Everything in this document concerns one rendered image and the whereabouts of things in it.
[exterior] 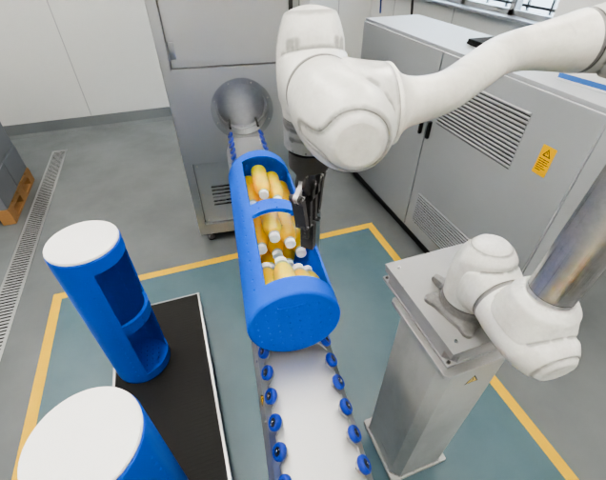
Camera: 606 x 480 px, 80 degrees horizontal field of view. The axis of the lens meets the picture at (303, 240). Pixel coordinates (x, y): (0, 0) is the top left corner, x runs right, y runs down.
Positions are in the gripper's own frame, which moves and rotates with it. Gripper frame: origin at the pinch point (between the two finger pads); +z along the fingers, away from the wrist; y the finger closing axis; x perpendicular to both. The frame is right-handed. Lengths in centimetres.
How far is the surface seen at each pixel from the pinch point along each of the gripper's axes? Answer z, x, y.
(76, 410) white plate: 45, -47, 41
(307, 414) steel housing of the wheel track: 56, 6, 13
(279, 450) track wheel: 51, 4, 26
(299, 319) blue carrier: 37.6, -4.3, -4.3
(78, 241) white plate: 46, -104, -7
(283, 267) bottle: 30.1, -14.9, -15.1
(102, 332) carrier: 88, -98, 6
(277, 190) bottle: 35, -41, -60
